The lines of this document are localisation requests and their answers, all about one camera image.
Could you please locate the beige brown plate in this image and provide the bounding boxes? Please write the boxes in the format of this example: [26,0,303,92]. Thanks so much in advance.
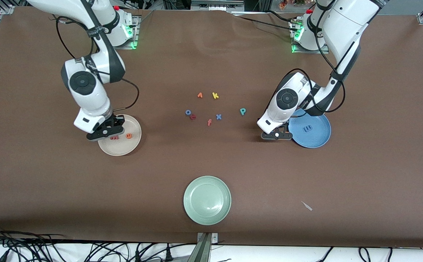
[97,114,142,156]

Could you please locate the blue plate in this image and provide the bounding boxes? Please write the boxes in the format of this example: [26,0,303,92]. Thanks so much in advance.
[288,110,331,148]

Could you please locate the brown table cover mat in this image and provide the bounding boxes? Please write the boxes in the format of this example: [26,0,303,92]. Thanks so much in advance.
[0,5,423,249]

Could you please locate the pale green plate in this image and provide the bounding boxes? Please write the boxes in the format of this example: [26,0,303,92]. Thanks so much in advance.
[183,176,232,226]

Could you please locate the orange dried flowers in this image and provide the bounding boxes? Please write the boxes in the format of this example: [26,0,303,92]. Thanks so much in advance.
[279,0,306,9]

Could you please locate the grey metal box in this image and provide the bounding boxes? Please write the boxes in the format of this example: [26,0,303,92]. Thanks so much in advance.
[191,0,245,11]

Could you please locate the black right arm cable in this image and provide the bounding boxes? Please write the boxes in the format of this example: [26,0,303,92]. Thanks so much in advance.
[55,16,140,111]

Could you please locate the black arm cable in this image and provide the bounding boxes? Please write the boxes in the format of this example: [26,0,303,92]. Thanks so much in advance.
[264,22,346,117]
[55,16,140,111]

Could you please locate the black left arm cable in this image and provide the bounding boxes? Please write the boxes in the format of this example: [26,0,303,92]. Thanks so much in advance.
[264,22,346,117]

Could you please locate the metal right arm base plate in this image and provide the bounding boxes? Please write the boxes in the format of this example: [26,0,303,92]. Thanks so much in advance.
[100,15,139,50]

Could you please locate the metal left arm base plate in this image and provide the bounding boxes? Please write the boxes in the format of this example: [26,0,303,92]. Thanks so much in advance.
[290,18,330,54]

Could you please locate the black cable on table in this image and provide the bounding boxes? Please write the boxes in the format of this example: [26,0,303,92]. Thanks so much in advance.
[233,10,299,32]

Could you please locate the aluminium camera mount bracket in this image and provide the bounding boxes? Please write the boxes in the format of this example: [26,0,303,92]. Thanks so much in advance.
[188,232,219,262]

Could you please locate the tangle of black cables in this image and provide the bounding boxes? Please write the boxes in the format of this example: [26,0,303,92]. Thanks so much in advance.
[0,224,197,262]

